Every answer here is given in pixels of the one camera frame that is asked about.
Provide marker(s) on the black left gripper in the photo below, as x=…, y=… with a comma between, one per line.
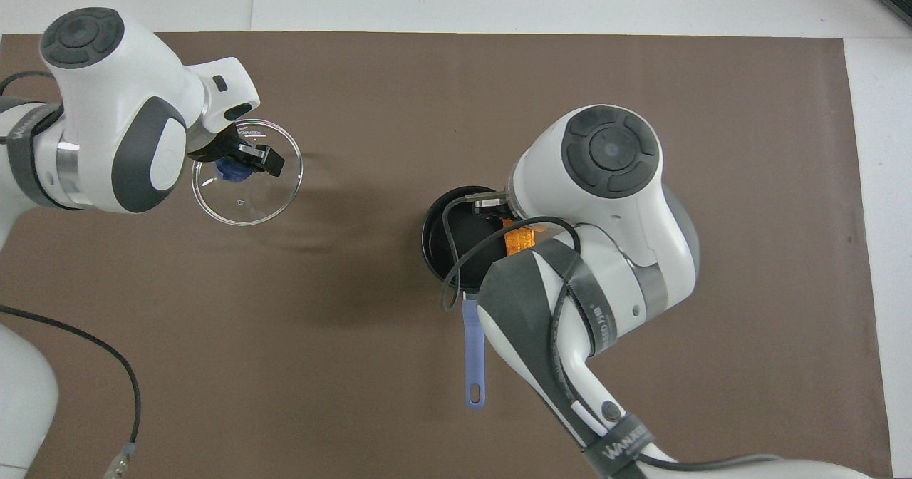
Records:
x=217, y=145

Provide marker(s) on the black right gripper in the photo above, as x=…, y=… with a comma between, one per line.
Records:
x=491, y=215

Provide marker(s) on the yellow corn cob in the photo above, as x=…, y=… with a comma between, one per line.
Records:
x=519, y=241

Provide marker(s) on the glass lid with blue knob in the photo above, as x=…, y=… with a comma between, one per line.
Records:
x=246, y=204

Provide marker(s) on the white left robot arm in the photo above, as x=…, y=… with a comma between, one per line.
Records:
x=121, y=122

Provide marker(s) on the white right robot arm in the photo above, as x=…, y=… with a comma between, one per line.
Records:
x=613, y=251

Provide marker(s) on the brown table mat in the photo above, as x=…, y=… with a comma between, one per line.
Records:
x=356, y=144

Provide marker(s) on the dark blue saucepan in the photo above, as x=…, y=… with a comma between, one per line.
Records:
x=474, y=351

